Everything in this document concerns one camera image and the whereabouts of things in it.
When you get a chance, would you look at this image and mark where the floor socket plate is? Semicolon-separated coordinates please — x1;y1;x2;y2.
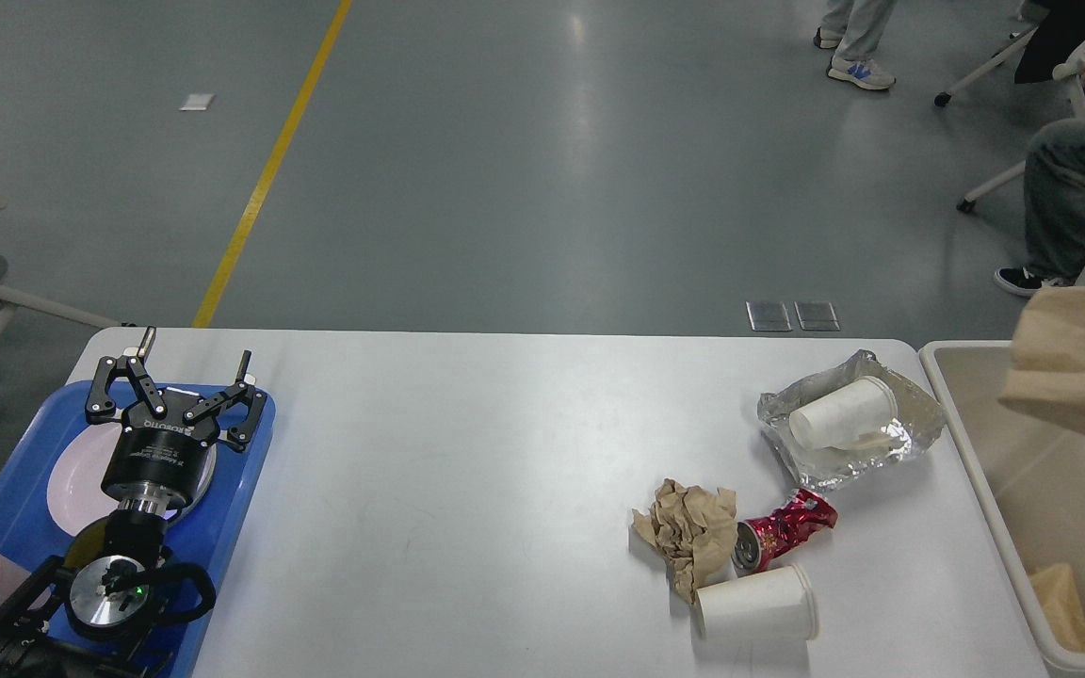
745;300;792;333
795;300;841;333

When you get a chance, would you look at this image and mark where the pink plate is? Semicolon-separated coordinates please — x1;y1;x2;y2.
46;422;219;532

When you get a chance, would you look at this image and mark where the right floor socket plate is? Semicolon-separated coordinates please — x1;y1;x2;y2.
795;300;841;333

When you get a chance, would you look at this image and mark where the brown paper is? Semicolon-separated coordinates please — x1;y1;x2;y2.
631;479;737;605
1029;563;1085;654

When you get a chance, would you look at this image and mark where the light green plate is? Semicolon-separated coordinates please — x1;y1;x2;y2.
164;455;216;524

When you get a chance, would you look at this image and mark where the white plastic bin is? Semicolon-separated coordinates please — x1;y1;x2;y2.
920;342;1085;677

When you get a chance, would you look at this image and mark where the standing person in black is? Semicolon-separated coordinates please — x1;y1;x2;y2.
813;1;897;91

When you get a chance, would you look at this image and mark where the white container in foil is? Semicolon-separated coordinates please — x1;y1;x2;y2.
788;375;899;449

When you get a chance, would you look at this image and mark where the dark teal mug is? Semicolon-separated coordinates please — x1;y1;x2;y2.
63;519;109;571

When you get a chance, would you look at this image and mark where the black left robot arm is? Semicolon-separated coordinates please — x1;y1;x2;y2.
0;328;275;677

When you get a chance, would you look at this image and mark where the red snack wrapper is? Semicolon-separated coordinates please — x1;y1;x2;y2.
731;488;838;576

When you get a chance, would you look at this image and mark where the aluminium foil tray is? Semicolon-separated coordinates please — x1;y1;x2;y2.
756;350;946;492

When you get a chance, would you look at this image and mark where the white paper cup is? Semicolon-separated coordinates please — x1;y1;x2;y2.
695;565;819;642

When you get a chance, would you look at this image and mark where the crumpled brown paper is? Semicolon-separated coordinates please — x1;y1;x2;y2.
631;479;737;605

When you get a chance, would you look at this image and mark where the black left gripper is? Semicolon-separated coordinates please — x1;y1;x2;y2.
85;327;270;517

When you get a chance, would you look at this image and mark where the blue plastic tray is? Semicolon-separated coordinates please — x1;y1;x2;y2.
0;381;275;677

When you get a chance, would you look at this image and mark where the left floor socket plate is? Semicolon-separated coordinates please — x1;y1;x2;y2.
745;300;792;333

